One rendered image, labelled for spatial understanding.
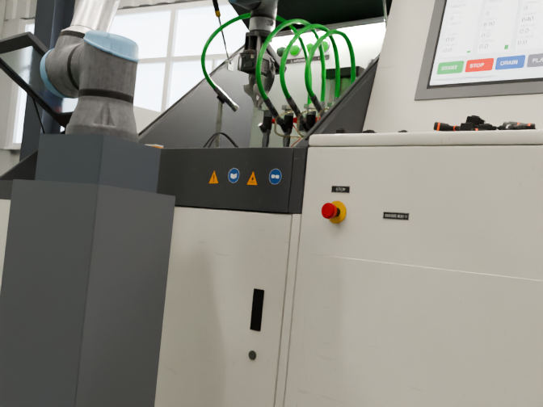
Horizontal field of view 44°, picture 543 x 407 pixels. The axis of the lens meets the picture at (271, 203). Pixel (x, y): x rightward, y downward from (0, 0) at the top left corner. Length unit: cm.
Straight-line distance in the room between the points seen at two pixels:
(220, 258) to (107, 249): 47
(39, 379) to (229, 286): 54
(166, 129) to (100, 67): 74
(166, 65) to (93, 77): 608
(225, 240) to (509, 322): 75
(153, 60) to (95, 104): 623
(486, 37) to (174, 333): 110
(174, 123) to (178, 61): 529
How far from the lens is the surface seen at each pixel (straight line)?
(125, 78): 146
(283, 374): 162
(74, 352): 135
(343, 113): 173
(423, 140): 144
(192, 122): 224
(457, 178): 140
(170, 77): 749
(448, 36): 181
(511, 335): 135
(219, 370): 176
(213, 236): 176
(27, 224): 144
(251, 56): 197
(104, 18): 164
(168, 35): 761
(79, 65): 150
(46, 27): 838
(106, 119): 143
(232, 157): 175
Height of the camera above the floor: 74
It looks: 2 degrees up
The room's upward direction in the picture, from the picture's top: 5 degrees clockwise
